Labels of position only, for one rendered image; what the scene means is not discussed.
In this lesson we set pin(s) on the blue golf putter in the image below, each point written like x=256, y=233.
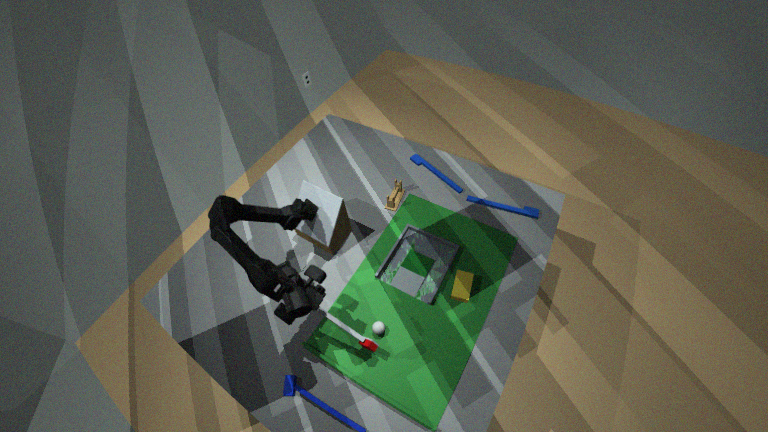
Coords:
x=289, y=390

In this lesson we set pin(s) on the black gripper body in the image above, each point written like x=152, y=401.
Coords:
x=315, y=274

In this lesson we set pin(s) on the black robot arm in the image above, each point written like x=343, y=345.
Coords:
x=262, y=273

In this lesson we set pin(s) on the blue long flat bar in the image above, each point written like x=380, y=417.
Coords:
x=418, y=160
x=526, y=211

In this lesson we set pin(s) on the green flat mat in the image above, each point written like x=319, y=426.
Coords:
x=424, y=349

